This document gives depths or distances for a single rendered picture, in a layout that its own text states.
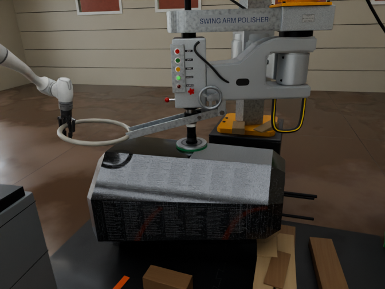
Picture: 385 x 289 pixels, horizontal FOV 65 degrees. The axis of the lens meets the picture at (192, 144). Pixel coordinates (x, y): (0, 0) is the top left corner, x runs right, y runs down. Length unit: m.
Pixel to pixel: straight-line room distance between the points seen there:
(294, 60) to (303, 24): 0.21
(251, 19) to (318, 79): 6.24
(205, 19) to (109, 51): 7.29
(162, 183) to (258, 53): 0.99
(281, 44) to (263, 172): 0.77
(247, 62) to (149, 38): 6.70
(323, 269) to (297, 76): 1.27
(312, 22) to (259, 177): 0.94
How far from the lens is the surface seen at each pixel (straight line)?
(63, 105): 2.21
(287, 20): 1.93
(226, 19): 1.87
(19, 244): 1.89
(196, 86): 1.89
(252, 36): 2.51
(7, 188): 1.84
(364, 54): 8.14
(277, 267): 2.07
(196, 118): 2.00
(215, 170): 1.88
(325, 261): 2.39
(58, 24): 9.83
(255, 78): 1.94
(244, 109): 2.64
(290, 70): 2.01
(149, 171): 1.97
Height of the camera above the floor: 1.63
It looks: 22 degrees down
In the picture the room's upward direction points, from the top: 2 degrees counter-clockwise
